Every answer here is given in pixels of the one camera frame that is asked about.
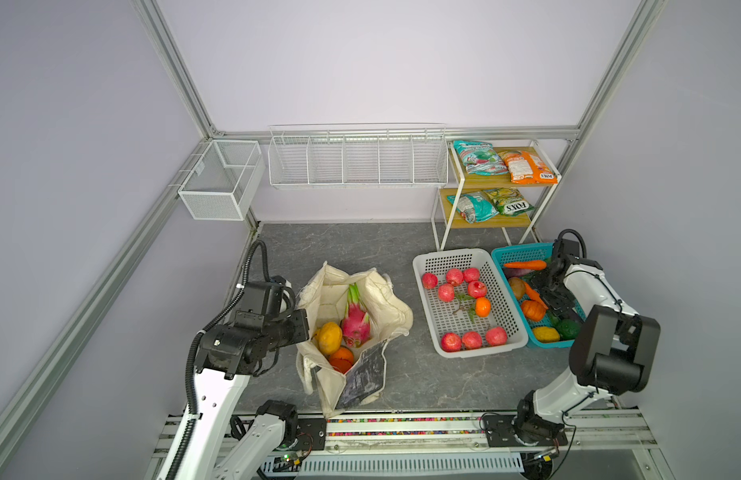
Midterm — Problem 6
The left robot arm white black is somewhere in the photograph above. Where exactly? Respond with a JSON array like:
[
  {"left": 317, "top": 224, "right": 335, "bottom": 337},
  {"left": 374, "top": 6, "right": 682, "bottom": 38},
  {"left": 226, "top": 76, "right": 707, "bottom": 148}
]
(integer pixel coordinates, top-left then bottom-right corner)
[{"left": 158, "top": 240, "right": 308, "bottom": 479}]

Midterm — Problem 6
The red apple front extra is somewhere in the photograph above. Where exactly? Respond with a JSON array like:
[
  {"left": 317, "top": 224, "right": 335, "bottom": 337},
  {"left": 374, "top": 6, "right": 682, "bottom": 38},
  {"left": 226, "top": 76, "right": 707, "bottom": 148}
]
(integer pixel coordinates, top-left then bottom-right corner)
[{"left": 440, "top": 332, "right": 462, "bottom": 353}]

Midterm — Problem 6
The cream canvas tote bag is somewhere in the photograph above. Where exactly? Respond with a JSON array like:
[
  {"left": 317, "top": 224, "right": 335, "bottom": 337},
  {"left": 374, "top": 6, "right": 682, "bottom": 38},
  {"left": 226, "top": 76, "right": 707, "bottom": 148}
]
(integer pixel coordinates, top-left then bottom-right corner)
[{"left": 296, "top": 264, "right": 413, "bottom": 418}]

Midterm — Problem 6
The red apple back right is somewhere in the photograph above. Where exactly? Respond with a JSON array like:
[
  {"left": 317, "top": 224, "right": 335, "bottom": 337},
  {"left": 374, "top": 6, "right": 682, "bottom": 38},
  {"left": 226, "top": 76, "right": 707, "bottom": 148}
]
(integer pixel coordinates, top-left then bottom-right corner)
[{"left": 463, "top": 267, "right": 480, "bottom": 283}]

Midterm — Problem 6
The orange snack bag top shelf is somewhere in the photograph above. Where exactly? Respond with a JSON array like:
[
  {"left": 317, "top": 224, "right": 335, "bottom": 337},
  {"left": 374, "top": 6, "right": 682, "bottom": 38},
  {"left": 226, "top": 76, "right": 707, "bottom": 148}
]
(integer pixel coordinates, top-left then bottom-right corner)
[{"left": 497, "top": 149, "right": 558, "bottom": 185}]

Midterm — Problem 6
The red apple front left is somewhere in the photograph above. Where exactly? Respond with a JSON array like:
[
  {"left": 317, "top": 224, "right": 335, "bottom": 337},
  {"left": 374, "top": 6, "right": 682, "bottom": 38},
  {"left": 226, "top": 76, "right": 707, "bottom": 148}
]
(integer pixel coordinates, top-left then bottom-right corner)
[{"left": 437, "top": 283, "right": 455, "bottom": 303}]

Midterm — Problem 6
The orange carrot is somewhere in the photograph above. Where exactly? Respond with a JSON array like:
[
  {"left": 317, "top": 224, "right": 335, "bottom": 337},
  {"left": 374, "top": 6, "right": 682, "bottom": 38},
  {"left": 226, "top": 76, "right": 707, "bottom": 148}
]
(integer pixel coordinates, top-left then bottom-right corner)
[
  {"left": 524, "top": 282, "right": 548, "bottom": 309},
  {"left": 502, "top": 260, "right": 547, "bottom": 271}
]

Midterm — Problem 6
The teal snack bag shelf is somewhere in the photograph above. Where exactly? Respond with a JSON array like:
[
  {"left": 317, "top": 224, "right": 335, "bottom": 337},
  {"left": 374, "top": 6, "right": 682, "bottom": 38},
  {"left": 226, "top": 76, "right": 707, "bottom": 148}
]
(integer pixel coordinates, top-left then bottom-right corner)
[
  {"left": 446, "top": 191, "right": 499, "bottom": 224},
  {"left": 453, "top": 140, "right": 508, "bottom": 176}
]

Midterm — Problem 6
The red apple front extra two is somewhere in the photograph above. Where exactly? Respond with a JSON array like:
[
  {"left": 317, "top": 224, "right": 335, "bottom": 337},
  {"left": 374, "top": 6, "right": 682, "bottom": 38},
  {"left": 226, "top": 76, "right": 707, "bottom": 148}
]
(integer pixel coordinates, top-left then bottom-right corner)
[{"left": 461, "top": 331, "right": 483, "bottom": 350}]

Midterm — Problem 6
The small orange tangerine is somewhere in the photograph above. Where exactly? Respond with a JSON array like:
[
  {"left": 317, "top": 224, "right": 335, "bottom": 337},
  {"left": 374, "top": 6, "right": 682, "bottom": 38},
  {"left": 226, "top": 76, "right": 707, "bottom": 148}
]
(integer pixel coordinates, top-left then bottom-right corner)
[{"left": 474, "top": 297, "right": 491, "bottom": 318}]

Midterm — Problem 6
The green avocado vegetable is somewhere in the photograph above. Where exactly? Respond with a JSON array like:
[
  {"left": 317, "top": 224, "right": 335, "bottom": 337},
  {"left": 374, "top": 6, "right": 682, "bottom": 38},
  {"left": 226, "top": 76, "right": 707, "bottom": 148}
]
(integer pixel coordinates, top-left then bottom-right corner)
[{"left": 555, "top": 319, "right": 582, "bottom": 341}]

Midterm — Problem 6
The red apple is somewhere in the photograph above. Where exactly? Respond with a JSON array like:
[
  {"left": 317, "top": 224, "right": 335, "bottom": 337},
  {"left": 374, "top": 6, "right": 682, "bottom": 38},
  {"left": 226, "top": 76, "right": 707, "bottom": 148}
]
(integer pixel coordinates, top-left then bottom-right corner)
[
  {"left": 485, "top": 327, "right": 508, "bottom": 347},
  {"left": 445, "top": 268, "right": 464, "bottom": 286},
  {"left": 437, "top": 283, "right": 455, "bottom": 303},
  {"left": 463, "top": 267, "right": 480, "bottom": 283},
  {"left": 421, "top": 272, "right": 439, "bottom": 290},
  {"left": 467, "top": 280, "right": 487, "bottom": 299}
]

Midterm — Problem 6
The brown potato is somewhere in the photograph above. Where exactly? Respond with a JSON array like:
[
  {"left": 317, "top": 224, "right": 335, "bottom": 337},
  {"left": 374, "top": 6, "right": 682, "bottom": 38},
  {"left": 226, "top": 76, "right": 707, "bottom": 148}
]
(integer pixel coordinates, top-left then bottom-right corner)
[{"left": 508, "top": 277, "right": 526, "bottom": 300}]

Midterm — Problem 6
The green snack bag lower shelf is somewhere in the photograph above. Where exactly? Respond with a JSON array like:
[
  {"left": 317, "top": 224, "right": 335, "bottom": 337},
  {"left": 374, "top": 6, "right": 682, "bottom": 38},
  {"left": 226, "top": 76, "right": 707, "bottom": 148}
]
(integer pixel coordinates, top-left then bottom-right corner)
[{"left": 483, "top": 188, "right": 534, "bottom": 217}]

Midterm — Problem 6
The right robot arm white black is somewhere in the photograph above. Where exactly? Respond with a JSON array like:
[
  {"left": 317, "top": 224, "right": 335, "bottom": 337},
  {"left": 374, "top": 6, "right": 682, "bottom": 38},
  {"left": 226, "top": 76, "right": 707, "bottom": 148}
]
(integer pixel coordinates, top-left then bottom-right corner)
[{"left": 491, "top": 229, "right": 660, "bottom": 445}]

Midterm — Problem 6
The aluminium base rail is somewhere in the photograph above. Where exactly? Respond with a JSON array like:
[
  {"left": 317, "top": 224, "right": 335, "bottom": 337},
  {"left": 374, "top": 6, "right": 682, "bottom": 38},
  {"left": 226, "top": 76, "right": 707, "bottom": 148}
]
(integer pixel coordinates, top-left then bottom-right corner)
[{"left": 143, "top": 410, "right": 677, "bottom": 480}]

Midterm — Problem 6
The teal snack bag lower shelf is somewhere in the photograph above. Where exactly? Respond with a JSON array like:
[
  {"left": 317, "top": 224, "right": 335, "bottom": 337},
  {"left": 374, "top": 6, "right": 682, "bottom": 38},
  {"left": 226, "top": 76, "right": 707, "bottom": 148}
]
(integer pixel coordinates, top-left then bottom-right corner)
[{"left": 446, "top": 191, "right": 499, "bottom": 224}]

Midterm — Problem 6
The red apple front right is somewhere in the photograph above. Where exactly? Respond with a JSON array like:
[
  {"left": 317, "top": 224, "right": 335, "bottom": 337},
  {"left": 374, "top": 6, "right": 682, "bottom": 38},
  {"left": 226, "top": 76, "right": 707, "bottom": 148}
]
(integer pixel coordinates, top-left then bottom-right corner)
[{"left": 485, "top": 327, "right": 508, "bottom": 347}]

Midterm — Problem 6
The white mesh box basket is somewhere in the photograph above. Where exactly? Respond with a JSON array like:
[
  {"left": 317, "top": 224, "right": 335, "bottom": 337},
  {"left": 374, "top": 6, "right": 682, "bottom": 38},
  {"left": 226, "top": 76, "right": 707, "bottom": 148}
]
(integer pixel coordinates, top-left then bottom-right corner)
[{"left": 178, "top": 140, "right": 264, "bottom": 221}]

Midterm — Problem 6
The white plastic fruit basket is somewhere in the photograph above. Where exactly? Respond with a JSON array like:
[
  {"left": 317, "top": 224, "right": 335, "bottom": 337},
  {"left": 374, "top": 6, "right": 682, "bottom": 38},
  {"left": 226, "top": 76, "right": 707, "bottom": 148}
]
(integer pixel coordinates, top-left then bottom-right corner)
[{"left": 412, "top": 248, "right": 528, "bottom": 359}]

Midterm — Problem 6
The pink dragon fruit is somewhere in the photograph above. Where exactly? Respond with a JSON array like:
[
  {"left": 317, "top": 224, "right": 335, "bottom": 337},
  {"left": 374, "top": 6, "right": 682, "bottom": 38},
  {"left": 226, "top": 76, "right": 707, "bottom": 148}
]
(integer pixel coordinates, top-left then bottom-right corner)
[{"left": 342, "top": 283, "right": 371, "bottom": 348}]

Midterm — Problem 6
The teal plastic vegetable basket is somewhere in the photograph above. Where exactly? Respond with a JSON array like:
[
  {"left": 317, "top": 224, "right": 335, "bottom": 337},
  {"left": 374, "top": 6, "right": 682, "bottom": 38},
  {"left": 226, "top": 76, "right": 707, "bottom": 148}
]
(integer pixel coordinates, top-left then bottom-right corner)
[{"left": 491, "top": 243, "right": 577, "bottom": 349}]

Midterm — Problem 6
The red apple back left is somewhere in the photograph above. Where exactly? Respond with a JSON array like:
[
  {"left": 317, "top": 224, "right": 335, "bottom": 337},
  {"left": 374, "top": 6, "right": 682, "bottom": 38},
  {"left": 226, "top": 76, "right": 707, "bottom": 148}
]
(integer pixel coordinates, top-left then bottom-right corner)
[{"left": 421, "top": 272, "right": 439, "bottom": 290}]

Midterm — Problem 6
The red apple centre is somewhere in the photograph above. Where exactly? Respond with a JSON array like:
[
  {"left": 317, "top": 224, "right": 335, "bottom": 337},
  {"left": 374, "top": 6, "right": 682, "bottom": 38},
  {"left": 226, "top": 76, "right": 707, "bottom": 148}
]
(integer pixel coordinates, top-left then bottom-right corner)
[{"left": 467, "top": 280, "right": 487, "bottom": 299}]

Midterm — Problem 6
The red apple front middle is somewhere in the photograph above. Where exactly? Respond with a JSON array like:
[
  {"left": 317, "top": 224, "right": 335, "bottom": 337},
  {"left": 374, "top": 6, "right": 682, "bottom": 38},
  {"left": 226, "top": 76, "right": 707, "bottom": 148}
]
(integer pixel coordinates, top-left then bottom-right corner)
[{"left": 445, "top": 268, "right": 464, "bottom": 286}]

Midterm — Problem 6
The orange fruit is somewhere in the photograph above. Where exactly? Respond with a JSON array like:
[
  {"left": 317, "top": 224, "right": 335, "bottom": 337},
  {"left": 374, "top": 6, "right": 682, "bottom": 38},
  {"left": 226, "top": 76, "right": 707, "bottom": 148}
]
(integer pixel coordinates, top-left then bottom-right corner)
[{"left": 328, "top": 346, "right": 356, "bottom": 364}]

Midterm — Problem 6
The teal snack bag top shelf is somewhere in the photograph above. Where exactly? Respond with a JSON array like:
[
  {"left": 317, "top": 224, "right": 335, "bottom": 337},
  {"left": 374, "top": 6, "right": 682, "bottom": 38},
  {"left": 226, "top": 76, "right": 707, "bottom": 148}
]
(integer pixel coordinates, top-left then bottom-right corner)
[{"left": 453, "top": 140, "right": 508, "bottom": 176}]

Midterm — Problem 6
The white two-tier wooden shelf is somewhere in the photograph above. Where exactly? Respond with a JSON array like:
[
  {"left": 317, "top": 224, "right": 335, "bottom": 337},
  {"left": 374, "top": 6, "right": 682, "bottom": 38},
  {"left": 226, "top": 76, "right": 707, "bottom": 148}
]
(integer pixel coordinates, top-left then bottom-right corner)
[{"left": 430, "top": 140, "right": 562, "bottom": 251}]

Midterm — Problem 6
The white wire wall basket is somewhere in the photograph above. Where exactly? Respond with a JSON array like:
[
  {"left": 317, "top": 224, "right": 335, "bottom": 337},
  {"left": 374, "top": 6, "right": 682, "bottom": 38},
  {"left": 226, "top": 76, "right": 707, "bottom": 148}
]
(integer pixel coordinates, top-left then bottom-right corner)
[{"left": 268, "top": 123, "right": 448, "bottom": 188}]

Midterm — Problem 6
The red tomato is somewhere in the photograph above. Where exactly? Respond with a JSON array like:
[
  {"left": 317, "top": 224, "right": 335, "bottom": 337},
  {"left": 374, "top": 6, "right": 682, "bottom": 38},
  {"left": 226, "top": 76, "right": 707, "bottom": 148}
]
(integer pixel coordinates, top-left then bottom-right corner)
[{"left": 330, "top": 358, "right": 354, "bottom": 374}]

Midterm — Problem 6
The purple eggplant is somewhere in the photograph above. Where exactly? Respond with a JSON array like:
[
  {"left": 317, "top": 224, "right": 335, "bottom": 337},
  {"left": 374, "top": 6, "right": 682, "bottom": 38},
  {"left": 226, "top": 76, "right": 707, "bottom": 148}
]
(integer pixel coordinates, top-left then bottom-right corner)
[{"left": 502, "top": 268, "right": 535, "bottom": 279}]

